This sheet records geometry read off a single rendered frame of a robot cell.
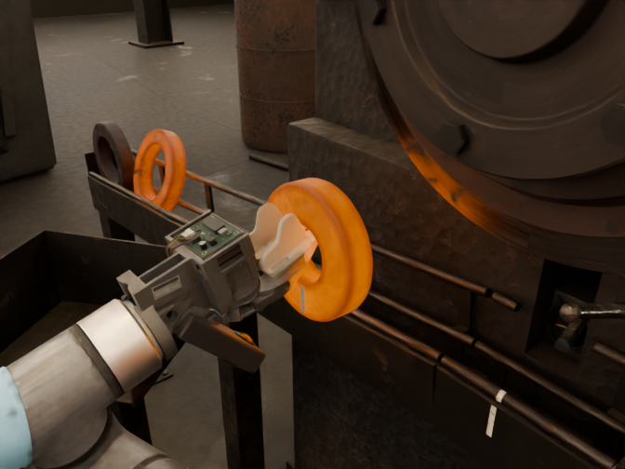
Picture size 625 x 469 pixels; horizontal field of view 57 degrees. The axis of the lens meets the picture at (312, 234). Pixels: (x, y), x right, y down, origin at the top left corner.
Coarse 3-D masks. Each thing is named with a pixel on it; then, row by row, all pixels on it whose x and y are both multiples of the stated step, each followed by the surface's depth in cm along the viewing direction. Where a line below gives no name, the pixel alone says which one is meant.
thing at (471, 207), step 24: (360, 0) 58; (360, 24) 59; (384, 96) 59; (408, 144) 58; (432, 168) 57; (456, 192) 55; (480, 216) 54; (504, 216) 52; (504, 240) 53; (528, 240) 51; (552, 240) 49; (576, 240) 47; (600, 240) 46; (624, 240) 44; (576, 264) 48; (600, 264) 46; (624, 264) 45
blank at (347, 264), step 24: (288, 192) 61; (312, 192) 58; (336, 192) 59; (312, 216) 59; (336, 216) 56; (360, 216) 58; (336, 240) 57; (360, 240) 57; (312, 264) 66; (336, 264) 58; (360, 264) 57; (312, 288) 62; (336, 288) 59; (360, 288) 58; (312, 312) 63; (336, 312) 60
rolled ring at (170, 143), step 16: (144, 144) 128; (160, 144) 122; (176, 144) 120; (144, 160) 129; (176, 160) 119; (144, 176) 130; (176, 176) 119; (144, 192) 128; (160, 192) 121; (176, 192) 120
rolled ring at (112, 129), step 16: (96, 128) 137; (112, 128) 132; (96, 144) 140; (112, 144) 131; (128, 144) 131; (96, 160) 144; (112, 160) 144; (128, 160) 131; (112, 176) 143; (128, 176) 132
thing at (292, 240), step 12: (288, 216) 56; (288, 228) 57; (300, 228) 58; (276, 240) 57; (288, 240) 57; (300, 240) 59; (312, 240) 60; (264, 252) 56; (276, 252) 57; (288, 252) 58; (300, 252) 58; (312, 252) 60; (264, 264) 56; (276, 264) 58
